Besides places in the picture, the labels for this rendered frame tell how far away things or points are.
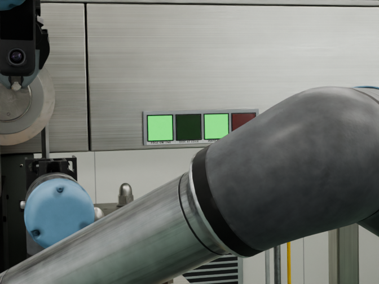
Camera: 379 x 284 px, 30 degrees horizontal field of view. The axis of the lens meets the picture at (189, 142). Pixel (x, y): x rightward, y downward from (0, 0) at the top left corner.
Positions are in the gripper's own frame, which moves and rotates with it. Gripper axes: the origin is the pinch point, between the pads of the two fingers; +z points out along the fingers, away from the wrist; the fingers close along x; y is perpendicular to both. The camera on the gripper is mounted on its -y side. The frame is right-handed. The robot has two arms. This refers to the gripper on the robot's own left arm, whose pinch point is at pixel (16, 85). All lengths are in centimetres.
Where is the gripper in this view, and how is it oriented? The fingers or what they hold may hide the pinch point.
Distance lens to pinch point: 106.1
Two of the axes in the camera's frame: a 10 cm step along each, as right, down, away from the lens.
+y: -1.6, -7.9, 5.9
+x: -9.7, 0.3, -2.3
